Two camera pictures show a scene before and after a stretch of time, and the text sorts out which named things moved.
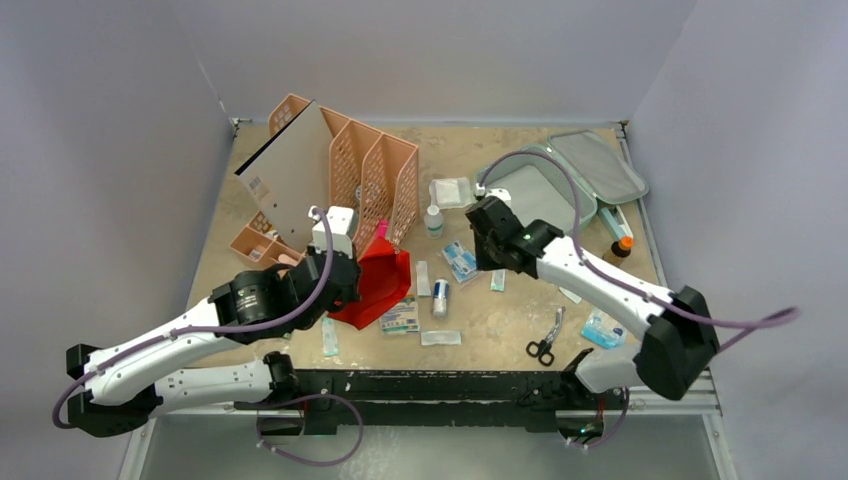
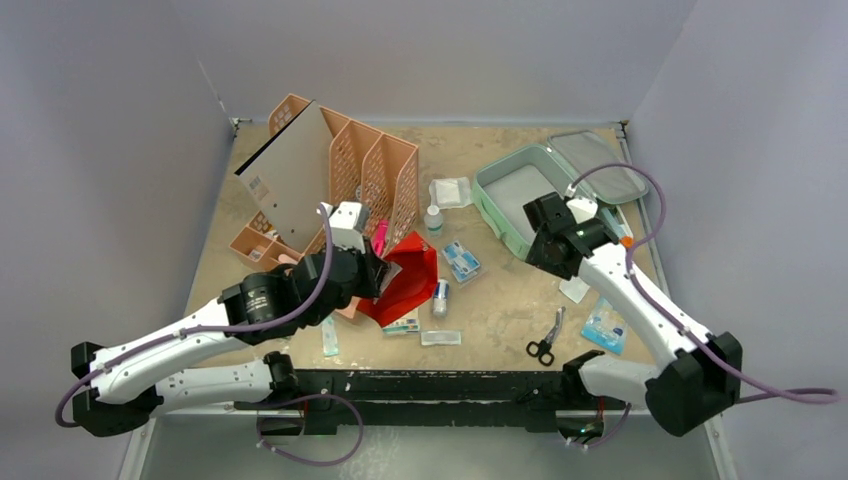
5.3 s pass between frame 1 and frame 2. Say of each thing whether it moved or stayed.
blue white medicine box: stayed
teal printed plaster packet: stayed
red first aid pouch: moved
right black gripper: moved
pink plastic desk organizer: stayed
